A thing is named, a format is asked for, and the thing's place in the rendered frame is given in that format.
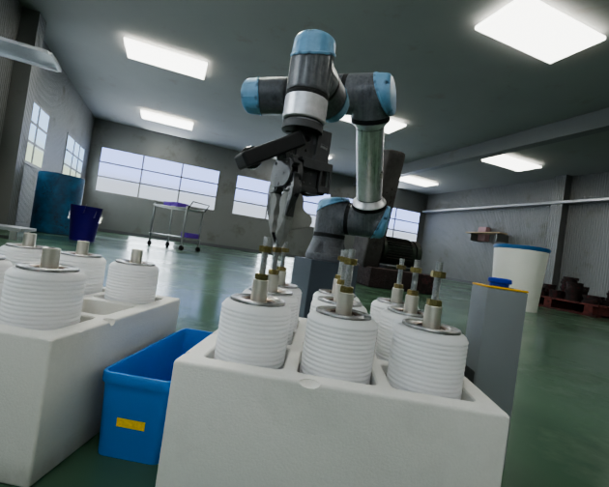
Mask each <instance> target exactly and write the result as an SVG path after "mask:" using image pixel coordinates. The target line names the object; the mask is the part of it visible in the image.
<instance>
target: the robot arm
mask: <svg viewBox="0 0 609 487"><path fill-rule="evenodd" d="M335 47H336V45H335V40H334V38H333V37H332V36H331V35H330V34H328V33H326V32H324V31H321V30H317V29H311V30H303V31H302V32H300V33H299V34H298V35H297V36H296V38H295V40H294V44H293V49H292V53H291V54H290V57H291V61H290V68H289V74H288V76H272V77H260V76H257V77H252V78H248V79H246V80H245V81H244V83H243V85H242V89H241V100H242V105H243V107H244V109H245V111H246V112H247V113H248V114H252V115H259V116H262V115H282V120H283V122H282V128H281V129H282V131H283V132H284V133H286V134H288V135H286V136H283V137H280V138H279V139H276V140H273V141H270V142H268V143H265V144H262V145H259V146H256V147H255V146H247V147H245V148H243V149H242V151H241V152H240V153H239V154H238V155H236V156H235V161H236V163H237V166H238V168H239V169H240V170H243V169H245V168H247V169H255V168H257V167H259V166H260V164H261V163H262V162H263V161H265V160H268V159H270V158H274V157H276V162H275V164H274V166H273V170H272V174H271V181H270V186H269V191H268V217H269V226H270V232H271V236H272V239H273V242H274V244H275V242H276V240H277V243H278V245H279V246H283V244H284V242H285V240H286V238H287V236H288V233H289V230H295V229H303V228H308V227H309V226H310V225H311V223H312V217H311V216H310V215H309V214H308V213H307V212H306V211H305V210H304V198H303V196H305V197H312V196H323V195H324V194H329V192H330V185H331V178H332V172H333V166H332V165H331V164H328V161H329V154H330V148H331V141H332V133H330V132H328V131H325V130H323V127H324V126H325V124H326V122H327V123H334V122H337V121H339V120H340V119H342V118H343V117H344V116H345V115H351V123H352V124H353V125H354V126H355V127H356V146H357V197H356V198H354V199H353V201H352V203H350V200H349V199H348V198H343V197H342V198H340V197H328V198H323V199H321V200H320V201H319V202H318V206H317V210H316V218H315V225H314V231H313V238H312V240H311V243H310V245H309V247H308V249H307V251H306V253H305V258H308V259H314V260H321V261H327V262H334V263H339V260H337V257H338V256H340V254H341V250H344V249H345V246H344V239H345V235H351V236H359V237H367V238H370V239H372V238H375V239H381V238H383V237H384V236H385V233H386V230H387V227H388V223H389V219H390V214H391V207H389V206H387V201H386V199H385V198H384V197H382V186H383V160H384V133H385V125H386V124H387V123H388V122H389V121H390V117H391V116H393V115H394V114H395V110H396V89H395V83H394V79H393V77H392V75H391V74H390V73H388V72H357V73H337V71H336V69H335V67H334V58H335V56H336V55H335ZM327 173H329V179H328V186H327V187H325V186H326V180H327V176H328V175H327ZM283 191H285V192H284V193H283V194H282V192H283Z"/></svg>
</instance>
